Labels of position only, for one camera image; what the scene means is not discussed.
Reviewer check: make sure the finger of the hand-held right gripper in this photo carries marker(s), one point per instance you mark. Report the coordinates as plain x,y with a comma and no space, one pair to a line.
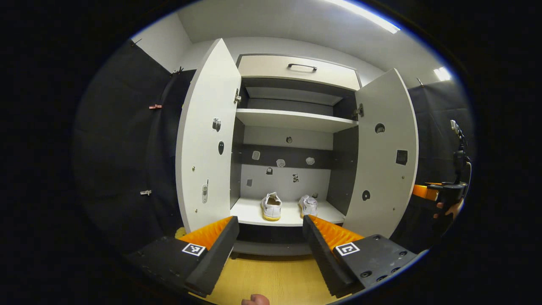
425,192

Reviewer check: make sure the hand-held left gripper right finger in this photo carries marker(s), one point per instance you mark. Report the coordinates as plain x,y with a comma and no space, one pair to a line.
326,258

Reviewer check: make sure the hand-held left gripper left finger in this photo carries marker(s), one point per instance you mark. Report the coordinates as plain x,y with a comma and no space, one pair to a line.
211,262

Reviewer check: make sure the white shoe cabinet door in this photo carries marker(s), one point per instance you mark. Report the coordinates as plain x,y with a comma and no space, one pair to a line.
385,190
203,93

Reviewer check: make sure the white canvas shoe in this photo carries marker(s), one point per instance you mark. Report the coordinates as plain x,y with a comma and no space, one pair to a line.
309,205
271,206

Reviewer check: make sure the yellow plush toy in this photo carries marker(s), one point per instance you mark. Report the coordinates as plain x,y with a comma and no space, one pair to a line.
180,233

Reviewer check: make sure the small ceiling light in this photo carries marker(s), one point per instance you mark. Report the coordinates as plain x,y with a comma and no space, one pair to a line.
442,73

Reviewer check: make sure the black backdrop cloth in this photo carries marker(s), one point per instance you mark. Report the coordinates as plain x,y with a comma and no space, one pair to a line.
118,148

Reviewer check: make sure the red clip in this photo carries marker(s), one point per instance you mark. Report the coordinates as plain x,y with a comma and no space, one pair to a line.
155,106

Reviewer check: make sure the long ceiling light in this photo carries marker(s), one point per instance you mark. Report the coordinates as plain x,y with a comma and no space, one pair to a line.
368,15

